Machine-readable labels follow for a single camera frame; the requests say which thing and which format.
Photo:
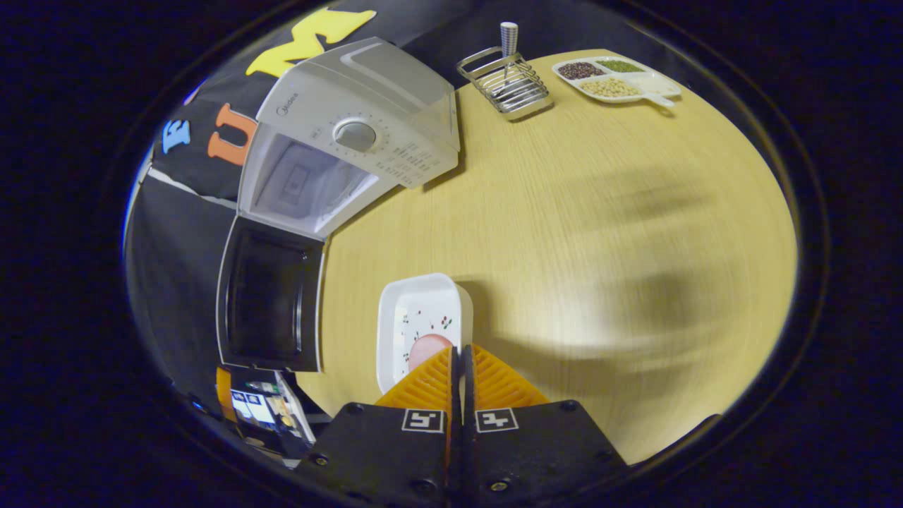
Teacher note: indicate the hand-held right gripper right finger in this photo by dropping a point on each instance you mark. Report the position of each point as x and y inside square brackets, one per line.
[536, 451]

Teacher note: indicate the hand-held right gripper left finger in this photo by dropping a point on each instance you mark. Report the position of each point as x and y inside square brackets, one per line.
[381, 451]

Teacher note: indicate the pink ham slice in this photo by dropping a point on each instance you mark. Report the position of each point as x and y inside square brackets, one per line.
[427, 349]

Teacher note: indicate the white rectangular food plate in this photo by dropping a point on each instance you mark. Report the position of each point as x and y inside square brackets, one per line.
[423, 303]

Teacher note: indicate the white microwave oven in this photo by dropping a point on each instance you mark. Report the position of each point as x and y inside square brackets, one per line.
[353, 92]

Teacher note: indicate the white divided bean dish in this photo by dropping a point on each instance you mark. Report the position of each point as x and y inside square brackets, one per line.
[607, 86]

